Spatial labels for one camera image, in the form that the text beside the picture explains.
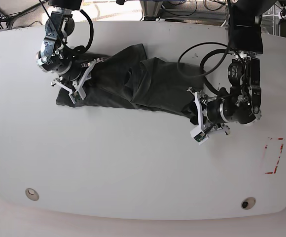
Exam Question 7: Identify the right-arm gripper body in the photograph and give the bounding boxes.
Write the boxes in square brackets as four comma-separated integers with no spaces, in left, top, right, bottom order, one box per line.
[51,57,104,100]

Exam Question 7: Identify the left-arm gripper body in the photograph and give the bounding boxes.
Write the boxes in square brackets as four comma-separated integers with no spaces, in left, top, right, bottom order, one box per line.
[186,87,231,136]

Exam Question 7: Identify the dark grey T-shirt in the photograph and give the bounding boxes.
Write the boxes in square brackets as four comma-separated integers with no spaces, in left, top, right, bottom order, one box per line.
[56,44,204,124]

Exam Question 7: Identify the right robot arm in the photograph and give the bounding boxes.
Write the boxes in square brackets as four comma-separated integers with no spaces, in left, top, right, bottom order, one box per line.
[36,0,104,104]

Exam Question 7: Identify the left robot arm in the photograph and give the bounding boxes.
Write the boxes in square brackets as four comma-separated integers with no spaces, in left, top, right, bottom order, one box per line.
[188,0,275,143]

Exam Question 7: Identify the red tape rectangle marking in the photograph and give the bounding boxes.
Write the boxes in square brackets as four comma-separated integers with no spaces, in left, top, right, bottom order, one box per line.
[262,137,284,174]

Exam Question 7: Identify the right table grommet hole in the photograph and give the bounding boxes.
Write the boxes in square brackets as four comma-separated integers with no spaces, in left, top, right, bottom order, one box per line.
[241,197,256,210]

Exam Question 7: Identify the table grommet hole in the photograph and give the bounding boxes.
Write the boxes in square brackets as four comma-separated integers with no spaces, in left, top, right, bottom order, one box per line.
[241,197,256,210]
[25,188,39,201]

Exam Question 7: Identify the black tripod legs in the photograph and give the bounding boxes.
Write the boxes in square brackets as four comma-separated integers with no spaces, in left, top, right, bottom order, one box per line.
[0,3,42,31]

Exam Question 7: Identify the left table grommet hole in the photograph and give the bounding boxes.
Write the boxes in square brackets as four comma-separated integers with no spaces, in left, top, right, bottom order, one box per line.
[25,188,39,201]

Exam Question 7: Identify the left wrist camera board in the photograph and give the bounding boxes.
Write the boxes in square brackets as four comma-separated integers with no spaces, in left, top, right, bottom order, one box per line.
[190,126,209,145]

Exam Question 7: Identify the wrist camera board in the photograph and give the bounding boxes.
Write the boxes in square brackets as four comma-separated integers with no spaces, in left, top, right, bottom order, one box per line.
[69,92,82,104]
[190,126,209,145]

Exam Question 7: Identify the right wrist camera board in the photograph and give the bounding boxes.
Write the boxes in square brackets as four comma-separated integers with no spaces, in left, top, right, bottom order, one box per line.
[69,92,82,104]

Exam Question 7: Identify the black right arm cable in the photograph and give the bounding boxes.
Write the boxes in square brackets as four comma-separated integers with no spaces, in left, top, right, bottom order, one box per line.
[66,9,95,56]

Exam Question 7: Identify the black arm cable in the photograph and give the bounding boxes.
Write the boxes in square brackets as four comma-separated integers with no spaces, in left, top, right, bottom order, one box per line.
[66,9,95,56]
[177,41,235,98]

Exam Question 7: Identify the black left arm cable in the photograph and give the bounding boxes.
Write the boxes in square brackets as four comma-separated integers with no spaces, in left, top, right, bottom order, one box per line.
[177,41,235,98]

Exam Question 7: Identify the aluminium frame base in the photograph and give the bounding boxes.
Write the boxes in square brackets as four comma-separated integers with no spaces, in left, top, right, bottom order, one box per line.
[140,0,282,28]

